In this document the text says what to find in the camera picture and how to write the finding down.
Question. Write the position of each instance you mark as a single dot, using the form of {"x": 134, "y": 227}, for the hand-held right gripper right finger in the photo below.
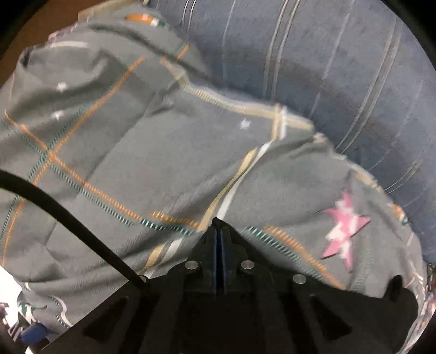
{"x": 224, "y": 258}

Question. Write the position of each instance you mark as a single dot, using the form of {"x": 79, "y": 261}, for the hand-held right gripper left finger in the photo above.
{"x": 214, "y": 258}

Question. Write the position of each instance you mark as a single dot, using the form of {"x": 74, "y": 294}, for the grey plaid pants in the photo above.
{"x": 143, "y": 163}

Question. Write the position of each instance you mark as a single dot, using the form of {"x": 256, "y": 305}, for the dark cloth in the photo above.
{"x": 391, "y": 313}

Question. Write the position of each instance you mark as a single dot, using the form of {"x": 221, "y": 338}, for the blue striped bed sheet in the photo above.
{"x": 333, "y": 68}

